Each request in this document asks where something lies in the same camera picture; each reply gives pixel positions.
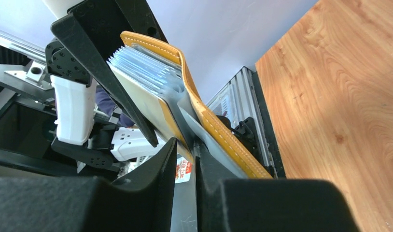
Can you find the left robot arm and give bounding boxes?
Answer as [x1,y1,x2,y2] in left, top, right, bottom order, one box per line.
[45,0,165,172]

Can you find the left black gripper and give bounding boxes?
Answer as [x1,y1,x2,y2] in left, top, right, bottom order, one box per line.
[51,0,167,147]

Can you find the yellow leather card holder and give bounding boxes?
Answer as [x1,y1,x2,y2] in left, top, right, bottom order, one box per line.
[107,31,271,178]

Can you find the person with glasses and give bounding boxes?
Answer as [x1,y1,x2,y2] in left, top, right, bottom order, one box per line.
[96,85,135,128]

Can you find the orange drink bottle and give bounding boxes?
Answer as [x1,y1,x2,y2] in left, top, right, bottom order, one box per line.
[175,157,193,184]

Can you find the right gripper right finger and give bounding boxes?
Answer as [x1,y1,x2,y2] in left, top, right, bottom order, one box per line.
[194,142,359,232]

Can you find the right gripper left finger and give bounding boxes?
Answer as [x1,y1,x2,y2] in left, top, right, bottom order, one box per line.
[0,138,177,232]

